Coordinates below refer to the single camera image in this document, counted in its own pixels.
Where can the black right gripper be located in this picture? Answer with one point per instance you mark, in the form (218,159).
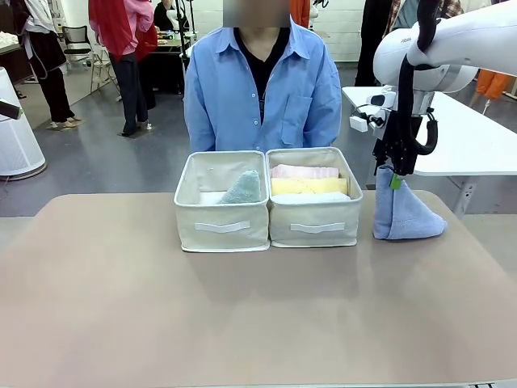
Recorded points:
(391,133)

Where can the light blue cone towel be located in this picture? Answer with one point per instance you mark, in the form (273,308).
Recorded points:
(400,218)

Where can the white towel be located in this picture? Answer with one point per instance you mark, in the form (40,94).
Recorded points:
(311,198)

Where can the yellow towel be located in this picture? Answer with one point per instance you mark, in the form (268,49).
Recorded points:
(307,186)

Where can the grey-green cone towel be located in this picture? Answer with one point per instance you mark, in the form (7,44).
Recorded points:
(244,188)

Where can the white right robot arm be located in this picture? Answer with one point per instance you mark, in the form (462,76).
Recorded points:
(464,36)

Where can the folding chair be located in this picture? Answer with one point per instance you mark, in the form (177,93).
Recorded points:
(93,60)

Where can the white table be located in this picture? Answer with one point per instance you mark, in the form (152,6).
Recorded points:
(464,141)

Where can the pink rolled towel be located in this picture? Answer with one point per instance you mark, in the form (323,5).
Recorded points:
(303,171)

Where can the cream fabric basket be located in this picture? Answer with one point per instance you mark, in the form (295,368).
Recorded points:
(222,226)
(315,226)

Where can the person in dark clothes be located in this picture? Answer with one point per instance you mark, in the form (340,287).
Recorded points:
(375,36)

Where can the orange garment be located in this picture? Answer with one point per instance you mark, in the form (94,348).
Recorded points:
(493,85)

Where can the person in blue shirt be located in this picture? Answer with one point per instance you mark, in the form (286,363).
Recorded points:
(226,93)

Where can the seated person in black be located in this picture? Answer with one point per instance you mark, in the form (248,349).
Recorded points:
(165,14)

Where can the person in red top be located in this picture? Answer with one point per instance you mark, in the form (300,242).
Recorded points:
(129,52)

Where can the person in black trousers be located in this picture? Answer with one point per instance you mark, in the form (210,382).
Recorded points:
(48,60)

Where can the white air purifier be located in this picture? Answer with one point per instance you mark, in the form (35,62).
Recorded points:
(18,145)

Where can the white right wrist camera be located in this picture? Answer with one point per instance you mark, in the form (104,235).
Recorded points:
(377,109)

